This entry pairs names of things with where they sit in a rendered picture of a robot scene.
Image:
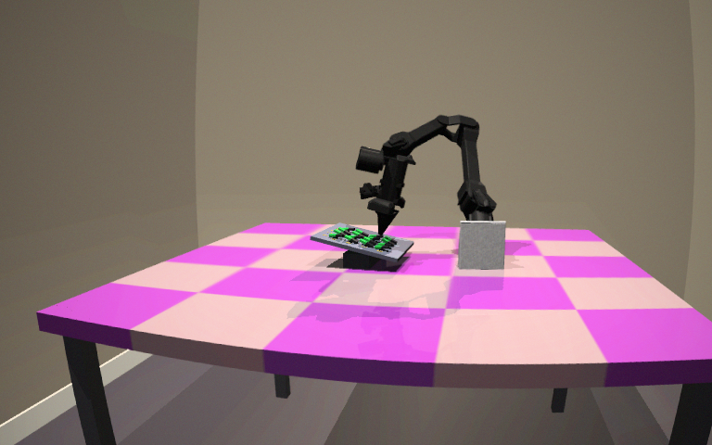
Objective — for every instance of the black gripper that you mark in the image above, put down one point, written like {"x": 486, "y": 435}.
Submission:
{"x": 384, "y": 205}

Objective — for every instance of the grey switch panel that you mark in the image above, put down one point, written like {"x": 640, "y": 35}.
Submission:
{"x": 364, "y": 248}

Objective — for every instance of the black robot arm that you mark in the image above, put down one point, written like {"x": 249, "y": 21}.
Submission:
{"x": 473, "y": 199}

